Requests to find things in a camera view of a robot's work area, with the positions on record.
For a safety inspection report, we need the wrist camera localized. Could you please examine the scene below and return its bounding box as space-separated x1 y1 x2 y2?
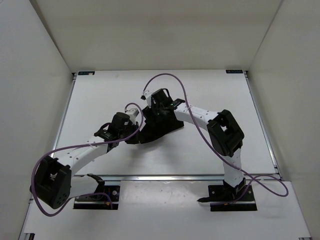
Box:
140 90 153 108
124 108 140 124

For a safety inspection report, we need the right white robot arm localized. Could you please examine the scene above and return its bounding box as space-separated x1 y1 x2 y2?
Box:
141 88 246 201

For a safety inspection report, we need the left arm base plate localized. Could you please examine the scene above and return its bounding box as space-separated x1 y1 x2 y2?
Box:
73 174 121 211

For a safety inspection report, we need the purple cable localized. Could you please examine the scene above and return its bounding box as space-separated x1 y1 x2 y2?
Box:
142 72 289 206
30 102 144 216

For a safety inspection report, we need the right blue corner label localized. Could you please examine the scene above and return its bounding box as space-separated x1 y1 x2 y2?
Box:
225 69 243 74

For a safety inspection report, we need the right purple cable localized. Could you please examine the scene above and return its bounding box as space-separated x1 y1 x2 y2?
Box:
142 72 289 206

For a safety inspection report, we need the black skirt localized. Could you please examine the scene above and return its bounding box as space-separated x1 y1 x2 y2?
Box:
139 106 184 144

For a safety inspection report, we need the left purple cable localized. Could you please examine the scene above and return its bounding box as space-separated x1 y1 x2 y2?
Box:
30 102 144 216

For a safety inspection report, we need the left blue corner label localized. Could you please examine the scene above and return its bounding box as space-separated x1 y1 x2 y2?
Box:
77 71 95 76

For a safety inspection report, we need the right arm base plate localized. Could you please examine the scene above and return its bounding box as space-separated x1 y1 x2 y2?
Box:
197 184 258 212

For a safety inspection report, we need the blue corner label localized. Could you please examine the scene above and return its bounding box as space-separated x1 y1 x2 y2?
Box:
77 71 95 76
225 69 243 74

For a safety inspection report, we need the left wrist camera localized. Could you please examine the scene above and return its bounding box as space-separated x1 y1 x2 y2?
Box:
124 108 140 124

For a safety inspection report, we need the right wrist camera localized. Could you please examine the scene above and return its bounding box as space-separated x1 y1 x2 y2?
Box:
140 90 153 108

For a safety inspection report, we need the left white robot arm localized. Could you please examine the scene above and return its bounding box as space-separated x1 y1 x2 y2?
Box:
30 108 141 210

